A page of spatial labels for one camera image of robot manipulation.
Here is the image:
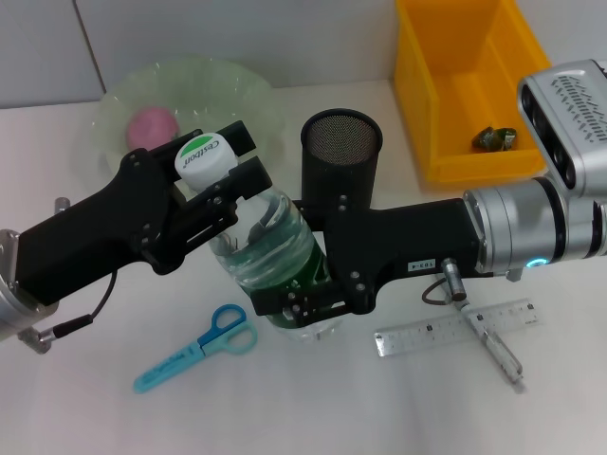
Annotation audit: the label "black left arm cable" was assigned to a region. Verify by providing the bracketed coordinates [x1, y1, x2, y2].
[50, 269, 120, 340]

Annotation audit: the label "clear plastic ruler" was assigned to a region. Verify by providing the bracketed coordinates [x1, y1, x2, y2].
[373, 297, 542, 360]

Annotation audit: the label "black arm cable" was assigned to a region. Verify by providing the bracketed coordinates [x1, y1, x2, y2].
[50, 269, 120, 340]
[421, 282, 457, 307]

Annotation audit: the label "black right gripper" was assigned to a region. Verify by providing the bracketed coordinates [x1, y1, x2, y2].
[250, 188, 487, 329]

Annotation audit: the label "pink toy peach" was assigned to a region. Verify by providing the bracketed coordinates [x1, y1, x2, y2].
[125, 106, 181, 152]

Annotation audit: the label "silver ballpoint pen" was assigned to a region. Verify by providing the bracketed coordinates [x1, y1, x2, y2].
[452, 298, 528, 394]

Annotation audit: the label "green glass fruit plate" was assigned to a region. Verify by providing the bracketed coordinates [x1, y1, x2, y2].
[92, 54, 285, 191]

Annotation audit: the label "black mesh pen cup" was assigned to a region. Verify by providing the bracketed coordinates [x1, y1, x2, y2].
[301, 108, 383, 213]

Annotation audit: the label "clear green-label water bottle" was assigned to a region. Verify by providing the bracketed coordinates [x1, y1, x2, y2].
[174, 133, 345, 347]

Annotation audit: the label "blue scissors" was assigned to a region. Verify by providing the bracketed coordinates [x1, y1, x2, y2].
[131, 303, 260, 394]

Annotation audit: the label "yellow plastic bin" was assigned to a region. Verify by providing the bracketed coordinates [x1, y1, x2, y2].
[393, 0, 554, 185]

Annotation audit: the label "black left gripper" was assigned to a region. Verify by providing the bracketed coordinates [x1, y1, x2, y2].
[16, 147, 190, 307]

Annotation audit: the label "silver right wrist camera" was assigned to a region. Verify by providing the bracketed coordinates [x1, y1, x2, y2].
[516, 59, 607, 196]

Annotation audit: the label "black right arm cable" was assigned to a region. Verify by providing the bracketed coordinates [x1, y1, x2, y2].
[421, 282, 457, 307]

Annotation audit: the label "green plastic wrapper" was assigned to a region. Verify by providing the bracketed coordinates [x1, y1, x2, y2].
[470, 125, 519, 153]

